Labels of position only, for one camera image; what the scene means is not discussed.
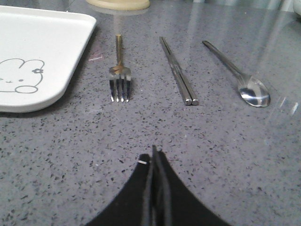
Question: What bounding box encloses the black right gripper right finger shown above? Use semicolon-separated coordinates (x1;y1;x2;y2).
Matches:
152;145;229;226

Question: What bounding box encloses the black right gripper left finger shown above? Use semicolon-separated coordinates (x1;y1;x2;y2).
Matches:
87;154;151;226

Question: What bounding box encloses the metal chopstick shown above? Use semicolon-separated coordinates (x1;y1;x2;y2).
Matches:
170;49;199;106
159;36;192;105

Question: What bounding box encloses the silver metal fork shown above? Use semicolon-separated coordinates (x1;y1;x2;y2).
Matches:
109;34;131;102

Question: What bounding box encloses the silver metal spoon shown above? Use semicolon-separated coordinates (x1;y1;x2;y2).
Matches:
202;40;271;107

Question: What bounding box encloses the cream rabbit serving tray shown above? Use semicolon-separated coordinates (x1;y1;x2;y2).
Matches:
0;6;96;113

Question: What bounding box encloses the wooden mug tree stand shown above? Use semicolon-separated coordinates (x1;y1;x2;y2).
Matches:
86;0;150;10

